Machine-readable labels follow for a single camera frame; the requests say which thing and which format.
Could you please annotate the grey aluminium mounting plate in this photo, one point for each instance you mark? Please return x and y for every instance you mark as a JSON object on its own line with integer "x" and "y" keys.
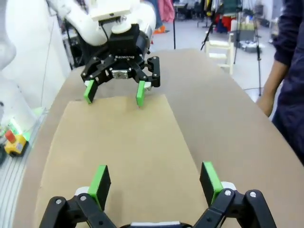
{"x": 14, "y": 185}

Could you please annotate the orange object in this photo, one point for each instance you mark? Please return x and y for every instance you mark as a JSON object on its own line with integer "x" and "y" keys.
{"x": 160, "y": 30}

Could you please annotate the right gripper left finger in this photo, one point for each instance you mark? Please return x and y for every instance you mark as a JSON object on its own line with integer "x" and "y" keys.
{"x": 99, "y": 190}

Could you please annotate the pink hanging garment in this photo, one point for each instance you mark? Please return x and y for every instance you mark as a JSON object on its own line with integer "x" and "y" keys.
{"x": 166, "y": 9}

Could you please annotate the person's right hand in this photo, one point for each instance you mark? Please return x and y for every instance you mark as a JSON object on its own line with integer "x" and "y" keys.
{"x": 266, "y": 105}

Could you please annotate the white wooden chair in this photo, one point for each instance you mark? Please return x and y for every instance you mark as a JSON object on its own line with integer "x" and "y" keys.
{"x": 218, "y": 55}

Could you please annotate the yellow emergency stop box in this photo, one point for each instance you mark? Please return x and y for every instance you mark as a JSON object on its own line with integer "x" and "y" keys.
{"x": 15, "y": 146}

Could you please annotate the black vertical pole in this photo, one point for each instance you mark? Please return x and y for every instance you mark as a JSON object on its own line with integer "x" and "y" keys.
{"x": 174, "y": 23}

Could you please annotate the person in purple jacket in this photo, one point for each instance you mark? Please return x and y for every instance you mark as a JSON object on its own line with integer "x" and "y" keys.
{"x": 293, "y": 71}

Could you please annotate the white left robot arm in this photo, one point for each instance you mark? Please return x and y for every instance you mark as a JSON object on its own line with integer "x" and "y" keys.
{"x": 78, "y": 21}

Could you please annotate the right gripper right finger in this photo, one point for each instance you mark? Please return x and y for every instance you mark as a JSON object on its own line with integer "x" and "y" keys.
{"x": 211, "y": 185}

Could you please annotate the person's right forearm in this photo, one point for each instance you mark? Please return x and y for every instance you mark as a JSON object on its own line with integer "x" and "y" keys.
{"x": 273, "y": 80}

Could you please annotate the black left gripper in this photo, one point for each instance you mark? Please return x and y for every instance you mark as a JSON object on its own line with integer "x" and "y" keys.
{"x": 123, "y": 47}

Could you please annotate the black light stand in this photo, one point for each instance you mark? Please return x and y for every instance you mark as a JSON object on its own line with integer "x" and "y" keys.
{"x": 206, "y": 35}

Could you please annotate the brown cardboard box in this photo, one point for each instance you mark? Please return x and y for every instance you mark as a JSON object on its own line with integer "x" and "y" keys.
{"x": 118, "y": 142}

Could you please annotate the black tripod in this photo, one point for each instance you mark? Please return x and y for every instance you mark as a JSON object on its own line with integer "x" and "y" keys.
{"x": 257, "y": 47}

